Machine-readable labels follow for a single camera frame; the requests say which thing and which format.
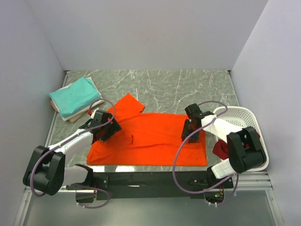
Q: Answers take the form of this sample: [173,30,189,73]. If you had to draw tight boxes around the dark red t-shirt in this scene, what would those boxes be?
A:
[213,131,261,161]

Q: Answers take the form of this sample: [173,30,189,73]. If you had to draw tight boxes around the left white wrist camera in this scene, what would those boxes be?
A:
[87,108,99,119]

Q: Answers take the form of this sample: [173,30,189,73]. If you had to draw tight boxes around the folded white t-shirt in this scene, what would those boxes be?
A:
[60,77,105,122]

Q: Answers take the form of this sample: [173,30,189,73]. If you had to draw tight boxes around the white perforated plastic basket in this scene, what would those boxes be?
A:
[215,106,269,172]

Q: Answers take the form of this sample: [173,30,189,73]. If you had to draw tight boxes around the folded beige t-shirt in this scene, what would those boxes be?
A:
[50,100,88,123]

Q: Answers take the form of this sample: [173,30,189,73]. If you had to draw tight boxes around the orange t-shirt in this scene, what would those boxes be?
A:
[87,94,207,166]

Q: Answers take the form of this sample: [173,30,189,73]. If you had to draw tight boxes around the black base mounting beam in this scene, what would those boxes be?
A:
[90,171,220,199]

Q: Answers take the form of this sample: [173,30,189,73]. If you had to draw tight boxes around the folded teal t-shirt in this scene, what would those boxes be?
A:
[49,77,102,120]

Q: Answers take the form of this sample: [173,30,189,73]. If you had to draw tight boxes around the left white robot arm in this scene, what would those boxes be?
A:
[23,110,122,197]

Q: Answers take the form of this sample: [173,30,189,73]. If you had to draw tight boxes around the aluminium frame rail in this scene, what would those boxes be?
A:
[13,70,70,226]

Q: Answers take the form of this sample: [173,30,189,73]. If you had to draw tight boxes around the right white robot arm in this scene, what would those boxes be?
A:
[180,104,269,188]

